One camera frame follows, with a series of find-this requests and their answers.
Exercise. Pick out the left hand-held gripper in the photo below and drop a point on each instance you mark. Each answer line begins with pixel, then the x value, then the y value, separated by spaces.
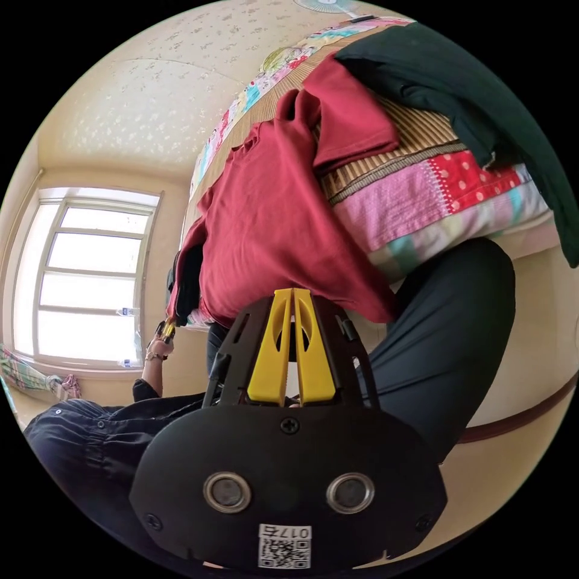
pixel 189 289

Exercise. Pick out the person's left hand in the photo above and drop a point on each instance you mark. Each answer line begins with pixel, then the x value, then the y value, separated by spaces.
pixel 157 349

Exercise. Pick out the bed with mat and patchwork quilt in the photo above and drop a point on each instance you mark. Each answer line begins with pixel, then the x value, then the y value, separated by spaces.
pixel 407 199

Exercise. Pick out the dark green garment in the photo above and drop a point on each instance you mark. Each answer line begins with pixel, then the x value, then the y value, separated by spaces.
pixel 479 95

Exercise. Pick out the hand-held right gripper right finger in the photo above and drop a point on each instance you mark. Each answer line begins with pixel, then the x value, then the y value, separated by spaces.
pixel 319 375

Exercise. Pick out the red long sleeve shirt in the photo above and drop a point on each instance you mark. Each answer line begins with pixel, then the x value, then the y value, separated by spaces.
pixel 267 226

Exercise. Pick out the plaid cloth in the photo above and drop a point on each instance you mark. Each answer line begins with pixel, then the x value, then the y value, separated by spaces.
pixel 31 373

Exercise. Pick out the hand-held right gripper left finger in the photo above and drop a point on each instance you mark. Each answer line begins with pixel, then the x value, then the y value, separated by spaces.
pixel 264 371

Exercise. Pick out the person's body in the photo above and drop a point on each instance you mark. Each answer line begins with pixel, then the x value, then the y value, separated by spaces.
pixel 434 325

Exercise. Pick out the fan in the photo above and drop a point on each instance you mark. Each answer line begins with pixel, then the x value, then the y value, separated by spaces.
pixel 323 5

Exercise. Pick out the person's left forearm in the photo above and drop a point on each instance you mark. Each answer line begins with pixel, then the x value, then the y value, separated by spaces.
pixel 151 375

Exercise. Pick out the window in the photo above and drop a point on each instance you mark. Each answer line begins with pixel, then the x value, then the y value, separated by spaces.
pixel 86 276

